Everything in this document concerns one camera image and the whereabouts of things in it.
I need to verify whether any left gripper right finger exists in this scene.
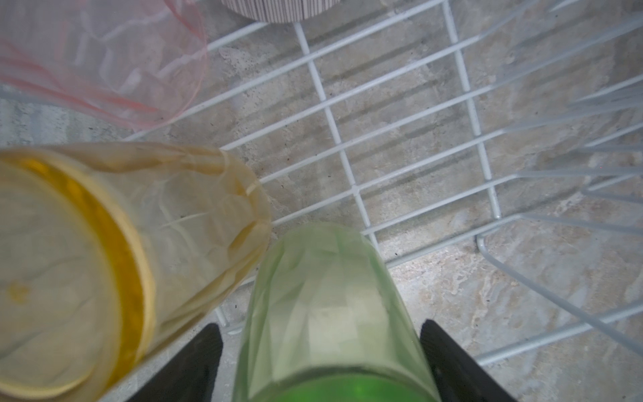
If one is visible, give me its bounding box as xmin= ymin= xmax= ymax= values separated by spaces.
xmin=420 ymin=320 xmax=517 ymax=402

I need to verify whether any pink plastic cup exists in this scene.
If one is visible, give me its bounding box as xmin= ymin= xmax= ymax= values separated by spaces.
xmin=1 ymin=1 xmax=207 ymax=130

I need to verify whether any striped ceramic bowl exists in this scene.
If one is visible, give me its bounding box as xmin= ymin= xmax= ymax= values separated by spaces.
xmin=221 ymin=0 xmax=341 ymax=23

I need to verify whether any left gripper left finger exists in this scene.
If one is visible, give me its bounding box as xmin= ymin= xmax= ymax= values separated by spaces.
xmin=128 ymin=323 xmax=224 ymax=402

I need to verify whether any yellow plastic cup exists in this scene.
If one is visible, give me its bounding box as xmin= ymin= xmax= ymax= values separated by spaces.
xmin=1 ymin=142 xmax=271 ymax=401

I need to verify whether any green plastic cup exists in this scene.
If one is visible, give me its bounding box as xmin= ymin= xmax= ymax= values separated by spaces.
xmin=232 ymin=222 xmax=440 ymax=401

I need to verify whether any white wire dish rack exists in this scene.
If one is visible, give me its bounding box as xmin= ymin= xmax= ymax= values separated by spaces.
xmin=136 ymin=1 xmax=642 ymax=357

